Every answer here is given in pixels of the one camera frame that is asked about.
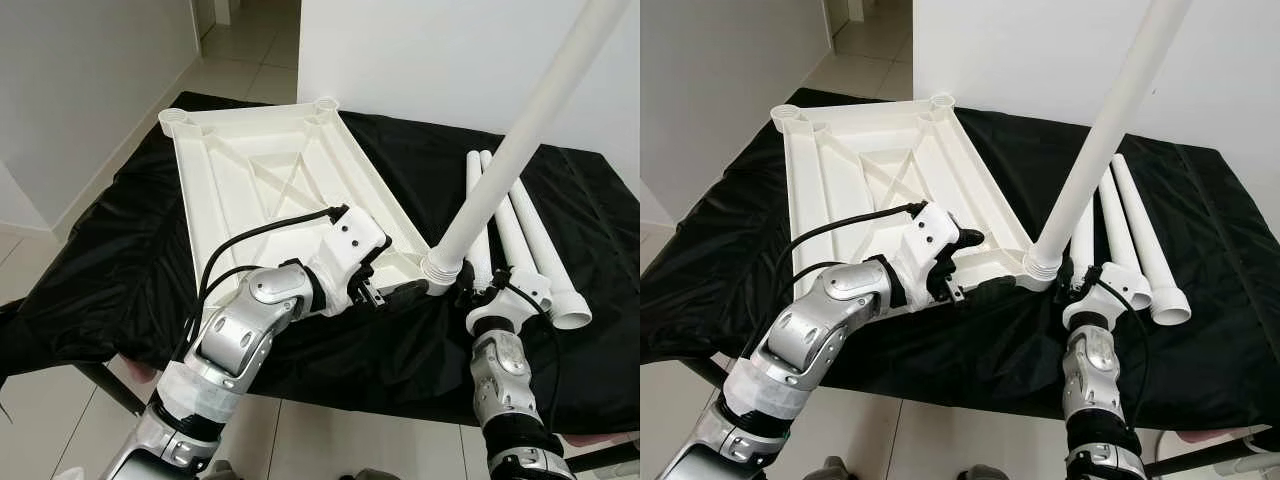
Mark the white plastic table leg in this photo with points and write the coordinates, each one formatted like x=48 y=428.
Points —
x=1083 y=255
x=550 y=260
x=1115 y=230
x=530 y=110
x=474 y=170
x=1150 y=250
x=515 y=240
x=1110 y=120

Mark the white plastic children table top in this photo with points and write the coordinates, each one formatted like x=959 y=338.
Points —
x=260 y=170
x=870 y=170

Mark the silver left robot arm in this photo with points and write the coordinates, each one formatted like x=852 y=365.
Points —
x=820 y=330
x=240 y=330

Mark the pink seat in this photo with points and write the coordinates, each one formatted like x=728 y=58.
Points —
x=600 y=441

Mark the grey right robot foot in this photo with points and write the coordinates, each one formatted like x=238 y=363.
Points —
x=980 y=475
x=372 y=476

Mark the grey robot foot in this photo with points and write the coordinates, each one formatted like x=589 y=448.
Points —
x=227 y=472
x=980 y=475
x=372 y=476
x=848 y=470

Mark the black metal table leg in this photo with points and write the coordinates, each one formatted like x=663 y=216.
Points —
x=712 y=371
x=110 y=390
x=610 y=458

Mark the grey left robot foot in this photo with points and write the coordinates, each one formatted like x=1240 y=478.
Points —
x=848 y=470
x=227 y=472

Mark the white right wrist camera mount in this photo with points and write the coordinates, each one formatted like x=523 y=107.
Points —
x=1110 y=280
x=530 y=290

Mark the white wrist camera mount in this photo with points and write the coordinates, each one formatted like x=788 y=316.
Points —
x=1110 y=280
x=530 y=290
x=350 y=245
x=925 y=240

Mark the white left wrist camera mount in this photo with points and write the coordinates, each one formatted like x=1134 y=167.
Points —
x=350 y=245
x=925 y=240

